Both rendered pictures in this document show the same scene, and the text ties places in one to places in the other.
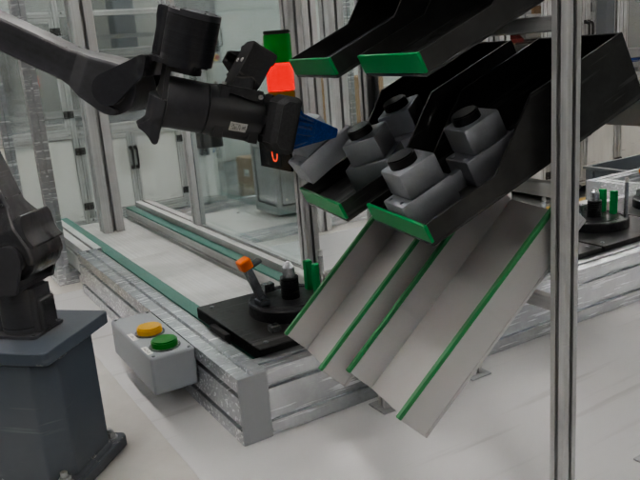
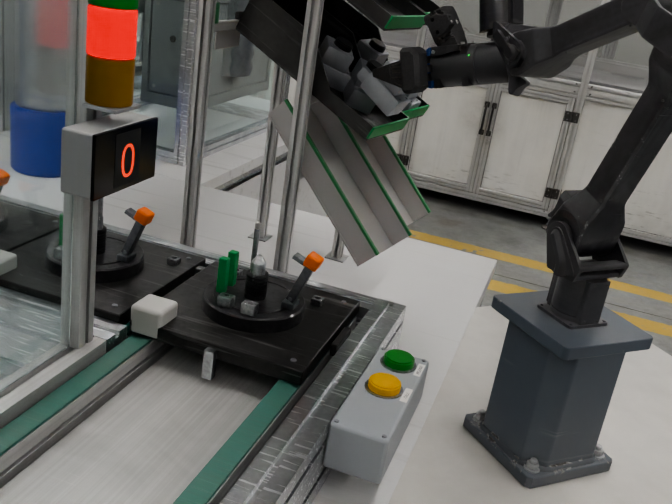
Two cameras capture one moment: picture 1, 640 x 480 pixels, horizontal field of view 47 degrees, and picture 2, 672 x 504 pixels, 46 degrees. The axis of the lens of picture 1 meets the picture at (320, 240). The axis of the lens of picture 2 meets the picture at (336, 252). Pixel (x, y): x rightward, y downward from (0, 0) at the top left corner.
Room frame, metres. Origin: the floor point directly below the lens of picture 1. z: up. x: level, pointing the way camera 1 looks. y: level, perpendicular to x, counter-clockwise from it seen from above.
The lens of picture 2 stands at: (1.75, 0.84, 1.46)
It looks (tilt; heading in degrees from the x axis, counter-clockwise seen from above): 21 degrees down; 226
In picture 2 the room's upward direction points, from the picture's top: 9 degrees clockwise
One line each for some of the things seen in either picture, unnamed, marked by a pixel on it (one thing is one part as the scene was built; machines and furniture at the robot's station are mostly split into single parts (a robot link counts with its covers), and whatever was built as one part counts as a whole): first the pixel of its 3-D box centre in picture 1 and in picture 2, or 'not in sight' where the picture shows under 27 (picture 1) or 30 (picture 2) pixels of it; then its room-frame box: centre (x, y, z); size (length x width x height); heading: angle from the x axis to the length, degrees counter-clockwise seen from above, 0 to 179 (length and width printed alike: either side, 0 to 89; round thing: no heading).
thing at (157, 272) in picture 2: not in sight; (94, 235); (1.26, -0.17, 1.01); 0.24 x 0.24 x 0.13; 30
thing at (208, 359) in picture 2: not in sight; (209, 363); (1.24, 0.12, 0.95); 0.01 x 0.01 x 0.04; 30
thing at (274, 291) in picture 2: (290, 302); (254, 302); (1.13, 0.05, 0.98); 0.14 x 0.14 x 0.02
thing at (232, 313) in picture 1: (292, 313); (252, 315); (1.13, 0.05, 0.96); 0.24 x 0.24 x 0.02; 30
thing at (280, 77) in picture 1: (280, 76); (111, 31); (1.36, 0.05, 1.33); 0.05 x 0.05 x 0.05
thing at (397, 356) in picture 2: (164, 344); (398, 362); (1.04, 0.25, 0.96); 0.04 x 0.04 x 0.02
